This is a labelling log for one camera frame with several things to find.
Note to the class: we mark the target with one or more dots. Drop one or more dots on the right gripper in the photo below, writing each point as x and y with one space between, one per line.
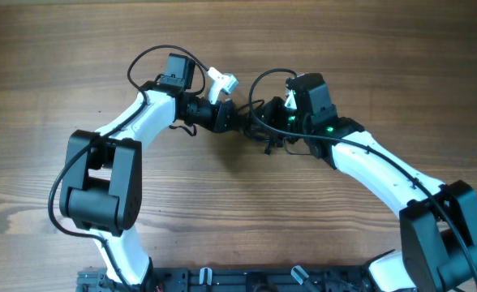
274 106

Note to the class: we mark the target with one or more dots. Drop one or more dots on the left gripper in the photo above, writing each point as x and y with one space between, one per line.
222 110

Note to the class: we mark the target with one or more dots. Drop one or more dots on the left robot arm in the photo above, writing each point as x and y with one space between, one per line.
100 186

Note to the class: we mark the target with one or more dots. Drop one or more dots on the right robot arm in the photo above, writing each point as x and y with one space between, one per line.
438 221

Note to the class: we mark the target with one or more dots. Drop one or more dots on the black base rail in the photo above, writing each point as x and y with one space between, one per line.
329 279

